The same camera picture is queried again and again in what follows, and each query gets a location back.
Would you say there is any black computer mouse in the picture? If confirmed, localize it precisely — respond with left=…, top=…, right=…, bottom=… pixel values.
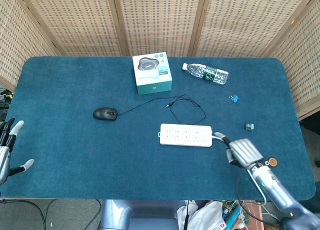
left=92, top=107, right=118, bottom=122

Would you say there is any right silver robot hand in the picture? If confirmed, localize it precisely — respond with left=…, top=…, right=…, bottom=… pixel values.
left=213, top=131, right=278, bottom=169

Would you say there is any white power strip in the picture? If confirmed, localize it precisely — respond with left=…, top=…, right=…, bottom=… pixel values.
left=157, top=123, right=214, bottom=148

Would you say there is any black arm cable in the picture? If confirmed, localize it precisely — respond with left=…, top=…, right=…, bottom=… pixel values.
left=235, top=167, right=283, bottom=227

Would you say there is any white plastic bag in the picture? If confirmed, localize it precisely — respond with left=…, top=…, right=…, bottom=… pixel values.
left=176, top=201, right=226, bottom=230

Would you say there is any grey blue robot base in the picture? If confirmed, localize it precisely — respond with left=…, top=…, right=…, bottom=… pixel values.
left=99, top=199, right=201, bottom=230

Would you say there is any clear plastic water bottle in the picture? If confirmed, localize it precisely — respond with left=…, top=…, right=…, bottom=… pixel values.
left=181, top=62, right=230, bottom=85

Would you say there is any blue felt table mat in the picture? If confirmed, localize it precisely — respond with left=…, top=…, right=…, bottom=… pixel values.
left=0, top=55, right=316, bottom=201

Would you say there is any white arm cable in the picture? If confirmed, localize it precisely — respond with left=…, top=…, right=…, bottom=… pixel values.
left=247, top=168, right=268, bottom=206

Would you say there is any black mouse cable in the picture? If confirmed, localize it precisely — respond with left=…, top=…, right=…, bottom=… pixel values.
left=116, top=94, right=207, bottom=125

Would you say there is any colourful clutter pile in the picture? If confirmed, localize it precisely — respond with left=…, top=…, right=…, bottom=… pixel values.
left=221, top=200, right=266, bottom=230

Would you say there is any woven bamboo folding screen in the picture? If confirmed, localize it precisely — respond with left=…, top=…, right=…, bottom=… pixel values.
left=0, top=0, right=320, bottom=121

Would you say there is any white teal product box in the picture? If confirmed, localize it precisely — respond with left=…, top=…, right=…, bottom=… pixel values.
left=131, top=51, right=173, bottom=96

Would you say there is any black floor cable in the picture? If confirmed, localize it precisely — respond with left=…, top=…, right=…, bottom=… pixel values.
left=0, top=199, right=61, bottom=230

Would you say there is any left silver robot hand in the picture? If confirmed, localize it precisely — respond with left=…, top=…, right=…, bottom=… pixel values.
left=0, top=118, right=35, bottom=186

